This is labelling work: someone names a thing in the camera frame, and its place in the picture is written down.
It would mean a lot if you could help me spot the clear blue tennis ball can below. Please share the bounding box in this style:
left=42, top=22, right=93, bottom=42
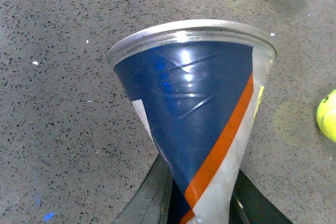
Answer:
left=107, top=19, right=277, bottom=223

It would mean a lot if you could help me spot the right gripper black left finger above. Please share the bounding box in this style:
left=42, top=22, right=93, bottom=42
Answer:
left=113, top=155, right=173, bottom=224

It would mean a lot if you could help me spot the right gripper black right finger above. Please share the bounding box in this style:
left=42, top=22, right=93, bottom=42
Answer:
left=229, top=170, right=292, bottom=224

